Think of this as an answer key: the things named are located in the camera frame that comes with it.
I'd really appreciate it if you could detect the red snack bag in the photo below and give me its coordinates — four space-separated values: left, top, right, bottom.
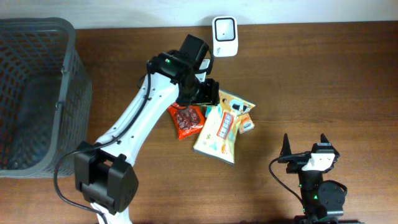
167 103 205 140

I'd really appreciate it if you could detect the orange tissue pack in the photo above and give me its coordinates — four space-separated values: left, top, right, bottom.
238 113 255 134

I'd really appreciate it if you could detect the cream biscuit packet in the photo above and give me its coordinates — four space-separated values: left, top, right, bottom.
193 90 256 164

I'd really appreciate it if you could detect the green tissue pack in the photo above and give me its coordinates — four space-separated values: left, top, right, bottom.
205 106 218 118

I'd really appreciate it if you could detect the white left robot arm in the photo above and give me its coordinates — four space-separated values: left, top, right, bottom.
74 35 220 223

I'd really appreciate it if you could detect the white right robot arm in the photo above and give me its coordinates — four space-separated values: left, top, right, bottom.
277 134 348 224

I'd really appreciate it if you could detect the white barcode scanner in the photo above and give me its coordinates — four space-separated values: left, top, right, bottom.
212 16 239 57

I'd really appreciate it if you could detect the grey plastic mesh basket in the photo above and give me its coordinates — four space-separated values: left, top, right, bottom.
1 17 92 179

